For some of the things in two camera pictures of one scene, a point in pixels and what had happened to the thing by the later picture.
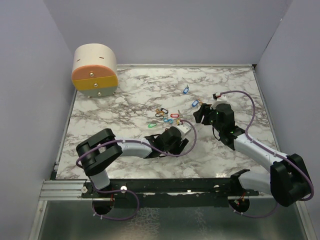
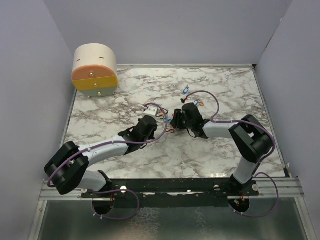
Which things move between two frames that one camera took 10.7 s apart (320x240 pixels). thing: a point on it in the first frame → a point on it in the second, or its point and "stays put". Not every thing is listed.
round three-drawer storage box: [95, 72] stays put
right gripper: [205, 111] → [176, 122]
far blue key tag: [185, 90] stays put
